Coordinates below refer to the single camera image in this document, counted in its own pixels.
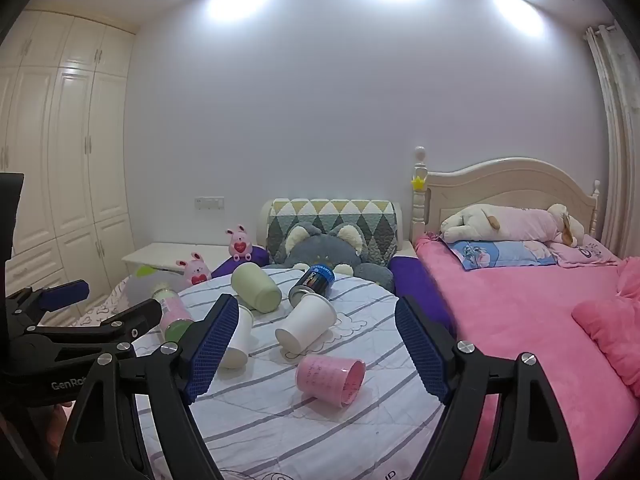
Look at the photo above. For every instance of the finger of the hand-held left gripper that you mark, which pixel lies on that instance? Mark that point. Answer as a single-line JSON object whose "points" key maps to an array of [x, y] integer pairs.
{"points": [[65, 294], [136, 321]]}

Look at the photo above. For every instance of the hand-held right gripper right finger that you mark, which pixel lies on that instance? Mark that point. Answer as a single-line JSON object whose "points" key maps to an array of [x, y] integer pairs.
{"points": [[421, 355]]}

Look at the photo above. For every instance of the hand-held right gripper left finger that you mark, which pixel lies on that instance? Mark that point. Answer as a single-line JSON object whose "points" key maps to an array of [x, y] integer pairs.
{"points": [[210, 350]]}

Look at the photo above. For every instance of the pink plastic cup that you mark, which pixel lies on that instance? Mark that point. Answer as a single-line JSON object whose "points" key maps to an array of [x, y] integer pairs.
{"points": [[327, 375]]}

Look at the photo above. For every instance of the white paper cup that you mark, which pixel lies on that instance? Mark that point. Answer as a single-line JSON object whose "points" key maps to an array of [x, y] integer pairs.
{"points": [[240, 341], [306, 327]]}

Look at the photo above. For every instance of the pale green cup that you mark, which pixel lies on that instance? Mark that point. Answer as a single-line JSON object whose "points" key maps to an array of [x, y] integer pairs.
{"points": [[255, 287]]}

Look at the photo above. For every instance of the heart printed sheet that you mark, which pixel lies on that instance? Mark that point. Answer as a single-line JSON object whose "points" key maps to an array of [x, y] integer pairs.
{"points": [[100, 313]]}

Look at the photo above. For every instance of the pink bottle with green cap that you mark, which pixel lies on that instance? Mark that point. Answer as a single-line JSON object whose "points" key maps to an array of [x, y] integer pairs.
{"points": [[172, 310]]}

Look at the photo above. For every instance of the white nightstand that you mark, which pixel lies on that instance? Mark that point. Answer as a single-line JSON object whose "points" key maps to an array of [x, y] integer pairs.
{"points": [[160, 255]]}

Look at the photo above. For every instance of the purple bed sheet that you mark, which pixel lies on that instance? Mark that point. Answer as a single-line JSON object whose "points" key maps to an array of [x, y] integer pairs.
{"points": [[415, 285]]}

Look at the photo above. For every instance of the pink bunny plush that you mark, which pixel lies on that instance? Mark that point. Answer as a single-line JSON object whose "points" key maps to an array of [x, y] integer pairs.
{"points": [[196, 271], [239, 244]]}

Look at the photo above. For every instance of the pink fleece bed sheet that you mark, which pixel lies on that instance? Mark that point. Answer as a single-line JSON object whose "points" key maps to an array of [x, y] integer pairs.
{"points": [[510, 340]]}

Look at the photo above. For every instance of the purple cushion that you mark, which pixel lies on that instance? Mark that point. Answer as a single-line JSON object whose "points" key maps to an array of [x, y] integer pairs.
{"points": [[255, 256]]}

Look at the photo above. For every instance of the dark can with blue rim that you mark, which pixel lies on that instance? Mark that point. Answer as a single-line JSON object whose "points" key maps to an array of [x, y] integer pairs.
{"points": [[312, 282]]}

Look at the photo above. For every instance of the blue printed pillow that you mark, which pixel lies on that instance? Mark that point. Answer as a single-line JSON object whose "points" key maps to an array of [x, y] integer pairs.
{"points": [[500, 255]]}

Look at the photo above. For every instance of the cream wardrobe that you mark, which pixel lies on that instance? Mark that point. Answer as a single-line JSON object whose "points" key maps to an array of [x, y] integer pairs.
{"points": [[75, 160]]}

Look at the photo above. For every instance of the grey cat plush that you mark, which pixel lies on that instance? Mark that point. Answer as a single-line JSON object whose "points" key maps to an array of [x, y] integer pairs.
{"points": [[320, 251]]}

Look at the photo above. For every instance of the diamond patterned quilted cover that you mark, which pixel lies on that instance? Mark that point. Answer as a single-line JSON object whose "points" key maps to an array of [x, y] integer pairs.
{"points": [[330, 220]]}

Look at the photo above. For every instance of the pink and white plush dog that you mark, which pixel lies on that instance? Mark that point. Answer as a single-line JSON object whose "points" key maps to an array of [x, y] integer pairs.
{"points": [[525, 222]]}

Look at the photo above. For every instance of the yellow crown ornament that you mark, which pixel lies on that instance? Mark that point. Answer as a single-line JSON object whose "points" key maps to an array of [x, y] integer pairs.
{"points": [[418, 180]]}

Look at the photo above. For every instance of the cream wooden bed headboard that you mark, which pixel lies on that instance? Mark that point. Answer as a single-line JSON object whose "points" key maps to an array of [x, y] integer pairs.
{"points": [[500, 185]]}

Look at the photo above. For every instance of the pink plush cushion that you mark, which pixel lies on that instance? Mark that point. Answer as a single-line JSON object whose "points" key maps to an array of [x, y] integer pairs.
{"points": [[610, 332]]}

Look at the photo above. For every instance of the pink printed pillow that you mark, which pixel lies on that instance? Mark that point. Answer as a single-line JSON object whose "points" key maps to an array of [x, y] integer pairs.
{"points": [[590, 255]]}

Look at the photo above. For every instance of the white curtain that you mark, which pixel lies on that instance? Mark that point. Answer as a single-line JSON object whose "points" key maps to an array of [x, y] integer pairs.
{"points": [[620, 160]]}

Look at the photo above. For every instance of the white curtain rod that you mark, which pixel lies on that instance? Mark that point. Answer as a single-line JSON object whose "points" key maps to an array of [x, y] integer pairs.
{"points": [[597, 31]]}

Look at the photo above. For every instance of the white wall switch panel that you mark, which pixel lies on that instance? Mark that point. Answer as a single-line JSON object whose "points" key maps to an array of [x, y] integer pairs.
{"points": [[210, 203]]}

